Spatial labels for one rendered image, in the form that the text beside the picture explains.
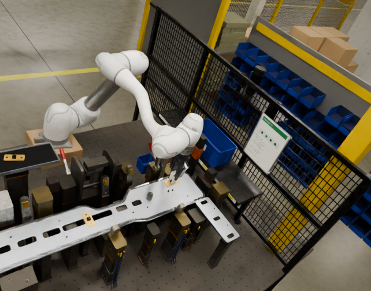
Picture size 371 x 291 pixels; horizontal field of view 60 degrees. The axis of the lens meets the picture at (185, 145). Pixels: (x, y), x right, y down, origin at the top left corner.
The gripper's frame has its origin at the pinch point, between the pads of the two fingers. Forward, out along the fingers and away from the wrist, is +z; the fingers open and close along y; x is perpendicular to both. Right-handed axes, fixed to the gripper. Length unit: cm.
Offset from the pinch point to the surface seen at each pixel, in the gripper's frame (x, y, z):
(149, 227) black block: -20.9, 15.5, 13.0
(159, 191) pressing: -4.8, -2.1, 12.0
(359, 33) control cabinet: 624, -215, 23
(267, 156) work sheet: 54, 15, -13
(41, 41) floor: 46, -374, 113
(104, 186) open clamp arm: -33.3, -12.6, 7.0
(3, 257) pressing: -84, 4, 12
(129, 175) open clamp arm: -17.8, -14.4, 6.9
